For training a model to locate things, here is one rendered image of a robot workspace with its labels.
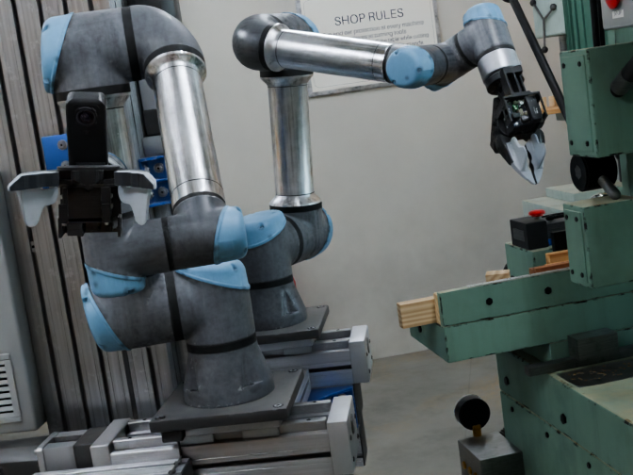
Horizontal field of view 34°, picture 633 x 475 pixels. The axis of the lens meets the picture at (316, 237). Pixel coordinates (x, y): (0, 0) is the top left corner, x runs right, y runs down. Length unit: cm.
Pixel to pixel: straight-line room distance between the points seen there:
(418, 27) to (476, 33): 281
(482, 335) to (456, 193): 322
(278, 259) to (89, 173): 99
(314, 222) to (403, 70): 50
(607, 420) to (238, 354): 58
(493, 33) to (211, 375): 82
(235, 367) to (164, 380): 26
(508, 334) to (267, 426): 41
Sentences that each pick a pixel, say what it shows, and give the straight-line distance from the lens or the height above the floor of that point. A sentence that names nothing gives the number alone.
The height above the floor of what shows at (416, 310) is 93.
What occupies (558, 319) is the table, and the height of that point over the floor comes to 88.
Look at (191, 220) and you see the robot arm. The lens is 140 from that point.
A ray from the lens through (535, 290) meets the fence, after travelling 169.
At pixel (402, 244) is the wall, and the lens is 482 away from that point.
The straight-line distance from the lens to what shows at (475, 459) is 189.
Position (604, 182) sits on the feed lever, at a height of 110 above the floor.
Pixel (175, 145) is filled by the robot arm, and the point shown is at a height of 125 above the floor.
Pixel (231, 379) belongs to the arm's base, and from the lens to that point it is 167.
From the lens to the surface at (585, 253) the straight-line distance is 153.
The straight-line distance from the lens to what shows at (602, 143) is 147.
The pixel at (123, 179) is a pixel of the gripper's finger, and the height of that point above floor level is 123.
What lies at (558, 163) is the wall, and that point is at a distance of 502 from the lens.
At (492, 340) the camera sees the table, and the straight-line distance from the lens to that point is 168.
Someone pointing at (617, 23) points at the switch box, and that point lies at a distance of 142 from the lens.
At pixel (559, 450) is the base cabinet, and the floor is 68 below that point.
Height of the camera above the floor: 130
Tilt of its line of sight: 8 degrees down
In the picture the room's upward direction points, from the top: 8 degrees counter-clockwise
